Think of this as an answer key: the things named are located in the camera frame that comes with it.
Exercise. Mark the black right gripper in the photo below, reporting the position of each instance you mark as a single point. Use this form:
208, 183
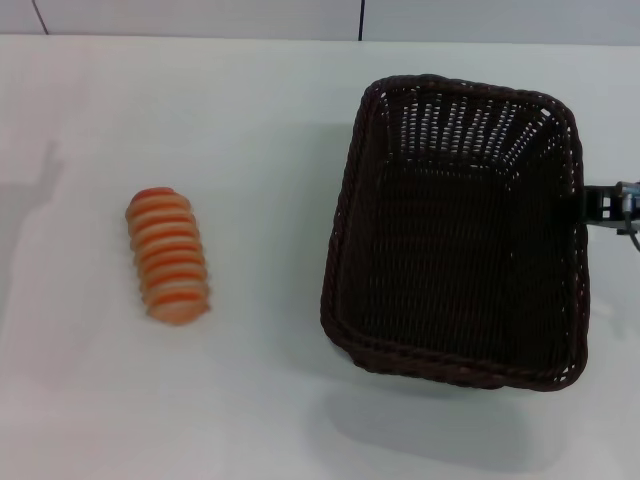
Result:
634, 218

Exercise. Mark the dark brown woven rectangular basket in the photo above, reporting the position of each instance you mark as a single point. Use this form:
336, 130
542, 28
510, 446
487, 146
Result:
450, 260

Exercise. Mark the orange striped bread loaf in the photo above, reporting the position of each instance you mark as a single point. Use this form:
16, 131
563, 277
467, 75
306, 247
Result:
167, 250

